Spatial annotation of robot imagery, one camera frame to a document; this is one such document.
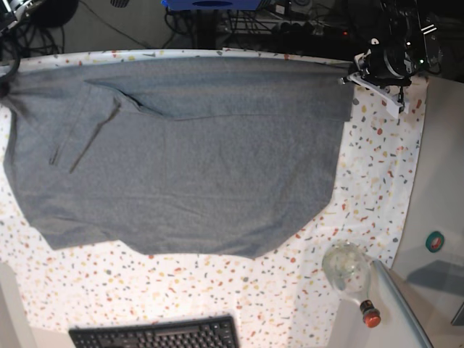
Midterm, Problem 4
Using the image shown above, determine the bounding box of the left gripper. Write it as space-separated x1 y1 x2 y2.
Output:
353 38 412 87

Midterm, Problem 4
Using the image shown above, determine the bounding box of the grey t-shirt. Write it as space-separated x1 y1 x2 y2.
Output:
2 57 353 258

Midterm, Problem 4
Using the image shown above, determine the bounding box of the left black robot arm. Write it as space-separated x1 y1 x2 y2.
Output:
349 1 442 88

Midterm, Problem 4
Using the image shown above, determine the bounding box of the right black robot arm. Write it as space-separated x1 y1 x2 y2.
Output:
1 0 44 98

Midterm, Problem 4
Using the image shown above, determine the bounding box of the black power strip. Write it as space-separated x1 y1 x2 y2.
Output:
273 21 349 38

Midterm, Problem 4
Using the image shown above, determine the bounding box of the green tape roll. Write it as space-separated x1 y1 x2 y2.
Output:
425 231 445 253

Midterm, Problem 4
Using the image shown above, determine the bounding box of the clear glass bottle orange cap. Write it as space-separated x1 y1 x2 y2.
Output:
322 241 381 328

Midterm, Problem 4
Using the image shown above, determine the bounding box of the blue box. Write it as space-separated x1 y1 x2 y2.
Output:
161 0 272 11

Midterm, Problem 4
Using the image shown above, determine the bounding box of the terrazzo pattern tablecloth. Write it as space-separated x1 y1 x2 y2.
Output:
1 50 428 347

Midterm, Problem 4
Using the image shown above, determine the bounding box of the black keyboard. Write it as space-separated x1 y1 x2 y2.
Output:
69 316 240 348

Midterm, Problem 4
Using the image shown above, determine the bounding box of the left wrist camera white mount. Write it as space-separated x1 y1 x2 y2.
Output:
339 72 410 119

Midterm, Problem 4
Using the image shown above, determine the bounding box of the black cable bundle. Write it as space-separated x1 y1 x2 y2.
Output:
14 7 66 57

